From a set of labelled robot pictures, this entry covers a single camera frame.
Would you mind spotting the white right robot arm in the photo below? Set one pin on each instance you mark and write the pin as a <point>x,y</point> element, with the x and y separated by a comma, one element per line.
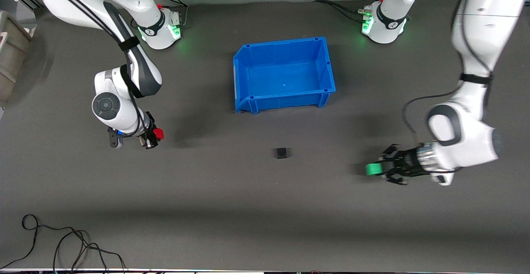
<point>136,1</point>

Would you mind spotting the small green cube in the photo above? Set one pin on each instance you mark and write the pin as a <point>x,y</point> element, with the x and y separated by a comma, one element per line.
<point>374,169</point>

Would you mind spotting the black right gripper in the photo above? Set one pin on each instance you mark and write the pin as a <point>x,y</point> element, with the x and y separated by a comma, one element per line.
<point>148,131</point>

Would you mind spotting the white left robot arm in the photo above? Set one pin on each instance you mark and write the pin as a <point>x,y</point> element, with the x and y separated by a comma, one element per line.
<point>476,30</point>

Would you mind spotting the grey plastic crate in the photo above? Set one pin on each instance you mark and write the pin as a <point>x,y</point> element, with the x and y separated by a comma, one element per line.
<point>10,54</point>

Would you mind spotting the small red cube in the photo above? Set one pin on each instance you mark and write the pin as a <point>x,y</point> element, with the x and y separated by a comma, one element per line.
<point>158,133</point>

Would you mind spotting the blue plastic storage bin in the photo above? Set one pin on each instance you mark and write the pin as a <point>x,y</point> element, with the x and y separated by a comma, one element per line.
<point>285,79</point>

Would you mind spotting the small black cube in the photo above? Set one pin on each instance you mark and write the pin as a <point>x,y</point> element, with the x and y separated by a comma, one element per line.
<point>281,153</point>

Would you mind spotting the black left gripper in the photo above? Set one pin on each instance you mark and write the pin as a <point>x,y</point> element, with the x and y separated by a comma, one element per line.
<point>405,160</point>

